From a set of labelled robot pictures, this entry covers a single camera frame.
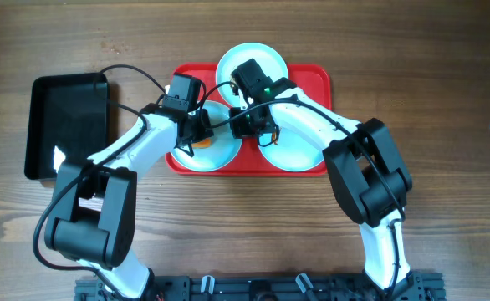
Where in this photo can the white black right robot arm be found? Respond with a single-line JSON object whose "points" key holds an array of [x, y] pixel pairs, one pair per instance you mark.
{"points": [[368, 177]]}

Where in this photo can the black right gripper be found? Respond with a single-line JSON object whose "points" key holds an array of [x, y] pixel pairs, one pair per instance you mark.
{"points": [[240, 131]]}

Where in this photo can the light blue plate back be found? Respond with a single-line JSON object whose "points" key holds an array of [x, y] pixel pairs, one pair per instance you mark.
{"points": [[270, 61]]}

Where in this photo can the light blue plate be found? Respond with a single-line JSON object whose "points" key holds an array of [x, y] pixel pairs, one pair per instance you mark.
{"points": [[223, 150], [290, 152], [270, 61]]}

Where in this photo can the black plastic tray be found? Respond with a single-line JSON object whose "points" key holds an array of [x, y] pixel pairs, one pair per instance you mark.
{"points": [[68, 119]]}

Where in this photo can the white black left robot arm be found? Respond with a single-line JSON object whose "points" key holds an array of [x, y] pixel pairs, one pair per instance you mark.
{"points": [[91, 218]]}

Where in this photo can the orange sponge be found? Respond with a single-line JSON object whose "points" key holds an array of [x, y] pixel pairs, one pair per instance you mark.
{"points": [[202, 144]]}

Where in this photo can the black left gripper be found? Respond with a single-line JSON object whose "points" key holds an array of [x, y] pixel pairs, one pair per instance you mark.
{"points": [[201, 129]]}

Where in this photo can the red serving tray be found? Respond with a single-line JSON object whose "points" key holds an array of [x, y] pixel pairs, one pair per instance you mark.
{"points": [[249, 160]]}

